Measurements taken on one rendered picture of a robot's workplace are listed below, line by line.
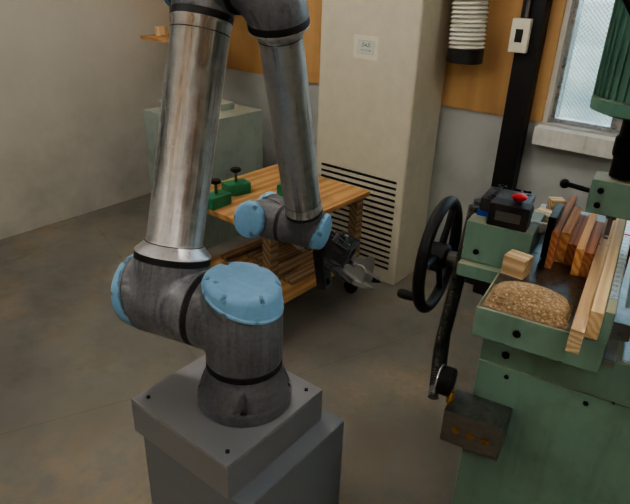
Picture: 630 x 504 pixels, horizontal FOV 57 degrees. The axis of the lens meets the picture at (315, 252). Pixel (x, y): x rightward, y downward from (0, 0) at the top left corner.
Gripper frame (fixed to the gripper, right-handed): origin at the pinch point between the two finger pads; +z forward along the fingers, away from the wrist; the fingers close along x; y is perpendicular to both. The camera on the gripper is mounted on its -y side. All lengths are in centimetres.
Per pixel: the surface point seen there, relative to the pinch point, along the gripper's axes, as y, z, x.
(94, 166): -121, -207, 111
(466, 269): 24.4, 18.3, -10.4
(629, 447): 15, 62, -19
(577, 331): 40, 38, -37
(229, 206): -46, -78, 56
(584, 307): 40, 38, -29
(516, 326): 32, 31, -31
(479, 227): 33.2, 15.9, -8.4
